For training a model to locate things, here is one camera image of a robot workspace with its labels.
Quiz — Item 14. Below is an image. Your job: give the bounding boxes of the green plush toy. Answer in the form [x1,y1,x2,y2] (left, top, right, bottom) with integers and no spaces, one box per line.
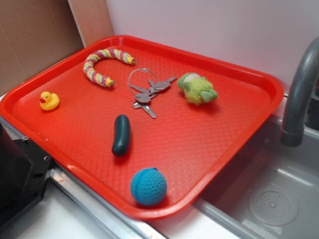
[177,73,218,106]

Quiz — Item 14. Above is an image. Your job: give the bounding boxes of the blue dimpled ball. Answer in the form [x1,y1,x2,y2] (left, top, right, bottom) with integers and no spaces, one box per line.
[130,168,167,206]

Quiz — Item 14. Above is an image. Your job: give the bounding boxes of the grey toy faucet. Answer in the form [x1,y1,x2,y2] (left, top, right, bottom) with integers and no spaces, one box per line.
[280,38,319,147]

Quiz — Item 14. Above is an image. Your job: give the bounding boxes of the grey toy sink basin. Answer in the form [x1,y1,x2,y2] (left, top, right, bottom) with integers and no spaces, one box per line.
[194,116,319,239]

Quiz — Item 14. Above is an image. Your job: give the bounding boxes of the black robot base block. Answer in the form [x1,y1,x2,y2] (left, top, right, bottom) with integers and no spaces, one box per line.
[0,126,52,230]

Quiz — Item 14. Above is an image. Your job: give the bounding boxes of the dark green toy cucumber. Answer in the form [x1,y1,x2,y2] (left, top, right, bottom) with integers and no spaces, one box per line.
[112,115,131,157]

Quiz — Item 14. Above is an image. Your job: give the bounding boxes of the multicolored braided rope toy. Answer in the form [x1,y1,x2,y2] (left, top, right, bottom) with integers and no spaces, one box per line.
[83,48,136,88]

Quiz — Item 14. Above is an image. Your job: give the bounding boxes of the red plastic tray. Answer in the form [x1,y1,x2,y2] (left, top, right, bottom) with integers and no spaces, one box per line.
[0,36,284,220]

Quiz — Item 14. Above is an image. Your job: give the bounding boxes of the silver keys on ring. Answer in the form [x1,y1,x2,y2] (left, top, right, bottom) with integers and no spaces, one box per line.
[127,68,177,119]

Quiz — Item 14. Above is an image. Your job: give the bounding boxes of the yellow rubber duck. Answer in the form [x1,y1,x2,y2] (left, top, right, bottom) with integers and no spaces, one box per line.
[39,91,60,111]

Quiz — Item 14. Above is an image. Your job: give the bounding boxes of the brown cardboard panel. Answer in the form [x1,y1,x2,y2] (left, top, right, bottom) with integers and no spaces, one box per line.
[0,0,83,95]

